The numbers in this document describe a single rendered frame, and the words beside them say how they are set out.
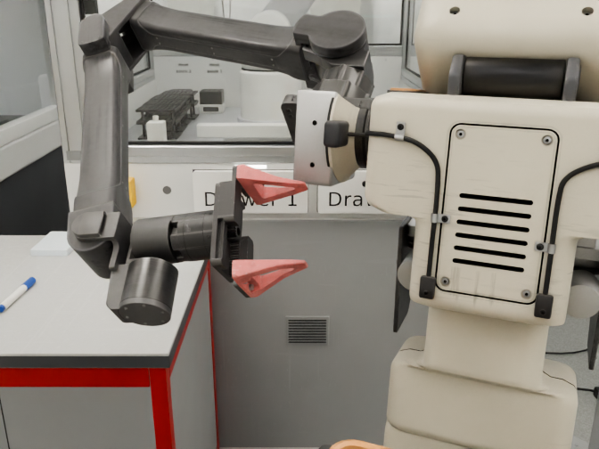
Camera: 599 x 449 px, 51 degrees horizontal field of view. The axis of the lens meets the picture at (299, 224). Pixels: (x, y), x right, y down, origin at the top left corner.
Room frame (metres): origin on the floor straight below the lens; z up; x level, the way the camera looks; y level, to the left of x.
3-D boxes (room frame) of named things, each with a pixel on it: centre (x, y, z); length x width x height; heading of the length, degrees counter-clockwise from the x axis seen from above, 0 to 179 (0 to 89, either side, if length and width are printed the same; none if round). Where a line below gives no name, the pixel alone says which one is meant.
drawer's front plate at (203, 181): (1.53, 0.12, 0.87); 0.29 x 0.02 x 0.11; 90
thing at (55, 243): (1.43, 0.59, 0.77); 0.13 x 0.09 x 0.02; 179
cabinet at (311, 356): (2.01, 0.08, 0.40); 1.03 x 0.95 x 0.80; 90
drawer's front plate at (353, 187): (1.52, -0.19, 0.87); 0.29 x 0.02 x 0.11; 90
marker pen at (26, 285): (1.15, 0.57, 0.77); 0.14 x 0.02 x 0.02; 177
